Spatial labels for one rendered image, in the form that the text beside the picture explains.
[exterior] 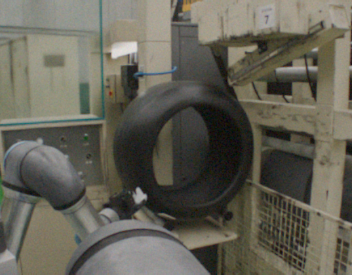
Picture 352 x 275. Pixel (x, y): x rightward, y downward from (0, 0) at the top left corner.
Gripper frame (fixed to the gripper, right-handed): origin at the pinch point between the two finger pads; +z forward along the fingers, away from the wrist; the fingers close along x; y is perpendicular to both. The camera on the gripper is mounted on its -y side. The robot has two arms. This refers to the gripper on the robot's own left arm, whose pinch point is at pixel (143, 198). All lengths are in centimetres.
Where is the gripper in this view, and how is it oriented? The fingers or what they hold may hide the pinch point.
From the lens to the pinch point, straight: 134.8
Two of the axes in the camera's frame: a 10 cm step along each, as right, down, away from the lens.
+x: -8.3, 2.7, 4.9
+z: 4.2, -2.8, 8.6
